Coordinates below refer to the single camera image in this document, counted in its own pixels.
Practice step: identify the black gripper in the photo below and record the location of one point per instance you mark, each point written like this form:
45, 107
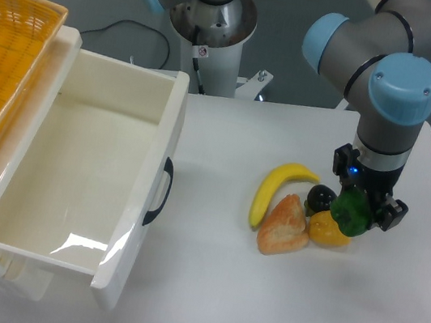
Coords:
376, 174

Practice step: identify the green bell pepper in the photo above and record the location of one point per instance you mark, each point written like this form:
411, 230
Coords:
351, 211

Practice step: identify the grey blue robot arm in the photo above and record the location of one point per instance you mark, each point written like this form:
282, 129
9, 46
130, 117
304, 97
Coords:
378, 66

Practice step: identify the yellow bell pepper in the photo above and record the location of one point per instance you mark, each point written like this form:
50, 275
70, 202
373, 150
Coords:
324, 230

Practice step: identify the open upper white drawer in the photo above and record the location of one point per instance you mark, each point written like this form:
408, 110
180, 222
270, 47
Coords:
75, 204

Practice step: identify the white drawer cabinet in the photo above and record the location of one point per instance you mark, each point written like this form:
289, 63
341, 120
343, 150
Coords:
17, 274

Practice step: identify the dark purple grape bunch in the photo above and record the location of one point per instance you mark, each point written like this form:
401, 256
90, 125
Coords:
319, 199

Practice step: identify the brown bread loaf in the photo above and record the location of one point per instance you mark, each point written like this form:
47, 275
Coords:
284, 231

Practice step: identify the yellow banana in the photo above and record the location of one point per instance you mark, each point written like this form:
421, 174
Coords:
271, 183

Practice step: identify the yellow woven basket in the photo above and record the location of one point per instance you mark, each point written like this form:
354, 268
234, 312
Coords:
27, 28

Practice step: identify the black drawer handle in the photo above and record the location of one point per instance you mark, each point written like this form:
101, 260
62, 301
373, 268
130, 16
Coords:
163, 191

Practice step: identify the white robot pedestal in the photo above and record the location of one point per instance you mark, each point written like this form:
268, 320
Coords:
211, 46

